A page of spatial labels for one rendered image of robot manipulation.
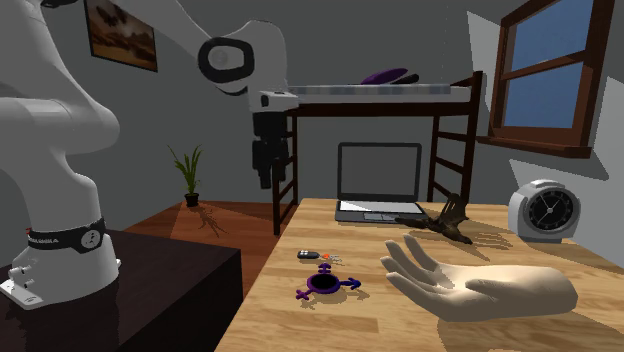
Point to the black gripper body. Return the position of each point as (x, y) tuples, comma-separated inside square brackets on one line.
[(269, 128)]

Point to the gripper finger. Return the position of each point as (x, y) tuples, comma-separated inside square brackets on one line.
[(264, 170), (280, 152)]

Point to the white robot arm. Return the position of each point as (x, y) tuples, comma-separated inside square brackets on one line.
[(53, 141)]

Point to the green potted plant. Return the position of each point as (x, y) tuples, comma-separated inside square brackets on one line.
[(190, 170)]

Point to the black key fob with keys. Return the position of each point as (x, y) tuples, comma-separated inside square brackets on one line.
[(308, 254)]

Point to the grey open laptop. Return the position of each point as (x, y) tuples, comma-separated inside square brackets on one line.
[(379, 170)]

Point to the dark wooden loft bed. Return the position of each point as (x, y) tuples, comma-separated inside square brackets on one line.
[(390, 95)]

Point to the dark robot stand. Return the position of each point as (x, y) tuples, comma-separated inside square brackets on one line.
[(166, 287)]

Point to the light wooden table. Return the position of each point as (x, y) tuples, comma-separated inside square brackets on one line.
[(341, 326)]

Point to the dark winged creature figure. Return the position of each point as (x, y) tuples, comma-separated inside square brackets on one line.
[(446, 222)]

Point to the beige hand sculpture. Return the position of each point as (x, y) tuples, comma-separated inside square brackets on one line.
[(497, 292)]

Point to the white alarm clock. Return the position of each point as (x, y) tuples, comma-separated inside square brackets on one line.
[(551, 209)]

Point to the brown framed window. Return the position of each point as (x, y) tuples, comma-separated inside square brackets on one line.
[(546, 63)]

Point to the framed brown wall picture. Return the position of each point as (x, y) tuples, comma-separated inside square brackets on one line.
[(122, 36)]

